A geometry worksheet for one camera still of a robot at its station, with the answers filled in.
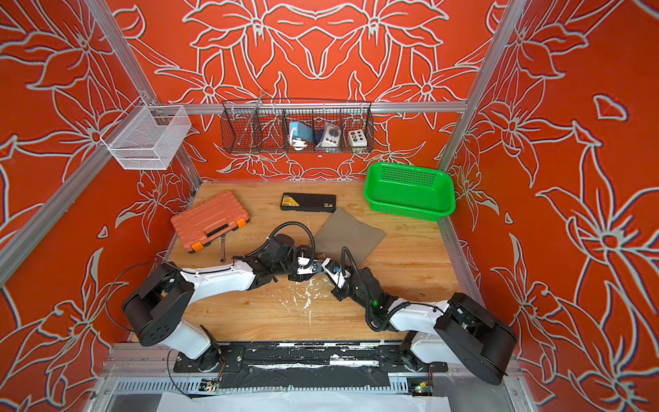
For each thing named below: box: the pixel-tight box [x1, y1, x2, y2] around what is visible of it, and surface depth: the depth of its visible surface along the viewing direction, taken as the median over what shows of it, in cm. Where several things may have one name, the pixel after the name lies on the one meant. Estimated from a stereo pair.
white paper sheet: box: [157, 392, 452, 412], surface depth 69 cm
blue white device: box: [289, 121, 314, 152], surface depth 87 cm
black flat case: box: [279, 192, 338, 213], surface depth 112 cm
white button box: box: [348, 128, 368, 152], surface depth 96 cm
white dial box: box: [315, 121, 342, 148], surface depth 94 cm
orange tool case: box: [170, 191, 250, 253], surface depth 102 cm
